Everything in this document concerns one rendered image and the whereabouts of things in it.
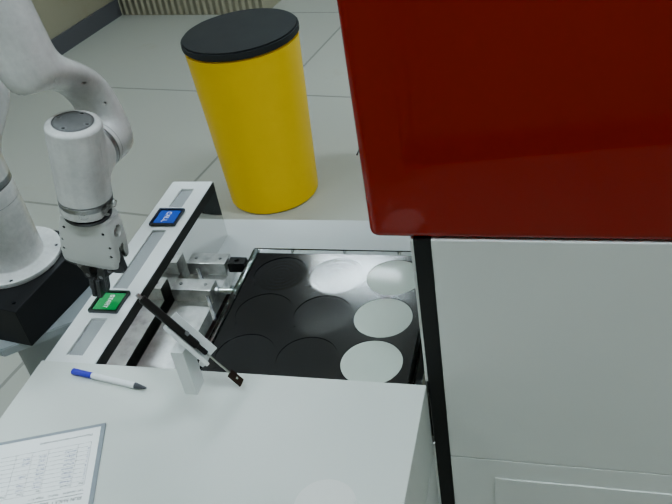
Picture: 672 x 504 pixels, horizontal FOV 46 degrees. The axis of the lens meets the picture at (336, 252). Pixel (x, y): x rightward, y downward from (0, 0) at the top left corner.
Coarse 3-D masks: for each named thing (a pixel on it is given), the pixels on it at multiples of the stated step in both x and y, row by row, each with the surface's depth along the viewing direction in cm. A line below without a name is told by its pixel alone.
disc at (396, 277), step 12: (384, 264) 145; (396, 264) 145; (408, 264) 144; (372, 276) 143; (384, 276) 142; (396, 276) 142; (408, 276) 141; (372, 288) 140; (384, 288) 140; (396, 288) 139; (408, 288) 139
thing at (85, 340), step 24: (168, 192) 166; (192, 192) 165; (144, 240) 152; (168, 240) 151; (144, 264) 146; (120, 288) 141; (120, 312) 135; (72, 336) 132; (96, 336) 131; (48, 360) 128; (72, 360) 127; (96, 360) 126
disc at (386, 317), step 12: (384, 300) 137; (396, 300) 136; (360, 312) 135; (372, 312) 135; (384, 312) 134; (396, 312) 134; (408, 312) 134; (360, 324) 133; (372, 324) 132; (384, 324) 132; (396, 324) 132; (408, 324) 131; (372, 336) 130; (384, 336) 130
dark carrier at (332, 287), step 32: (288, 256) 152; (320, 256) 150; (352, 256) 149; (384, 256) 147; (256, 288) 145; (288, 288) 144; (320, 288) 142; (352, 288) 141; (256, 320) 138; (288, 320) 136; (320, 320) 135; (352, 320) 134; (416, 320) 132; (224, 352) 132; (256, 352) 131; (288, 352) 130; (320, 352) 129
